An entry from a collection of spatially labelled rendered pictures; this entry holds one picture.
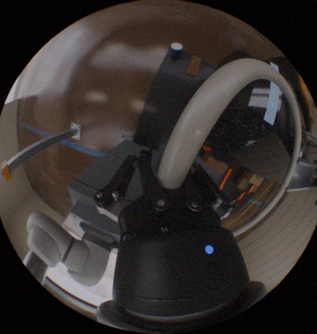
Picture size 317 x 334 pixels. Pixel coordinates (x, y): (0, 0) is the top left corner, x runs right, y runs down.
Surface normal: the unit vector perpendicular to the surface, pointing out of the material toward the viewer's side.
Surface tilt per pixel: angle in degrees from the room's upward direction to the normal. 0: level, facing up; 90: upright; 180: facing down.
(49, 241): 104
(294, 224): 90
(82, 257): 92
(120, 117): 0
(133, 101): 0
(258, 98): 43
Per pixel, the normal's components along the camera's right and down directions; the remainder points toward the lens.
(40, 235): 0.61, -0.78
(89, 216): 0.33, -0.82
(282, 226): -0.94, -0.31
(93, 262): 0.65, -0.68
